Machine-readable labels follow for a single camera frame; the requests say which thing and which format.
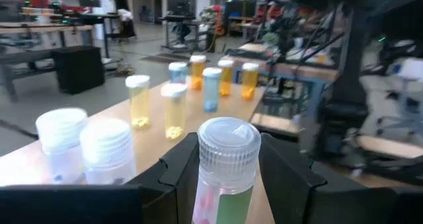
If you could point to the wooden workbench with grey legs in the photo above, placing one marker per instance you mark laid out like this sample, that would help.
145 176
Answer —
33 28

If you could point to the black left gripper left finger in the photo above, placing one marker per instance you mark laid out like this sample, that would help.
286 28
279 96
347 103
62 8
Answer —
158 201

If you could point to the small green background plant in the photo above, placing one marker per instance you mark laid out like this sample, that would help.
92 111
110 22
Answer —
271 38

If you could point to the yellow medicine bottle white cap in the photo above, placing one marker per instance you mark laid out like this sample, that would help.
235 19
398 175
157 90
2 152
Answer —
174 115
138 101

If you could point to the black box cabinet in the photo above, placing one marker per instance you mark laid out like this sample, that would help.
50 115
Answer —
79 68

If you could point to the wooden shelf with black frame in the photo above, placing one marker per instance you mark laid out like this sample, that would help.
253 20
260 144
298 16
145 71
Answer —
155 144

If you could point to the clear medicine bottle white cap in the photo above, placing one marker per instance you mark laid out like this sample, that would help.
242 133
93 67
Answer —
59 131
107 151

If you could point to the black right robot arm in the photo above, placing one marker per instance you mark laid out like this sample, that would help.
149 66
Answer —
347 85

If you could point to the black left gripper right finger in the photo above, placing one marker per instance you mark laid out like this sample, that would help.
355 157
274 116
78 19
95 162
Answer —
297 201

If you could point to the large black monitor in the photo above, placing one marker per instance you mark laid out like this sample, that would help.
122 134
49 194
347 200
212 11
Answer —
180 4

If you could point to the clear bottle with green label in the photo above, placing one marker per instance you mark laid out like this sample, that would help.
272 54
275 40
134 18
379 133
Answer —
228 158

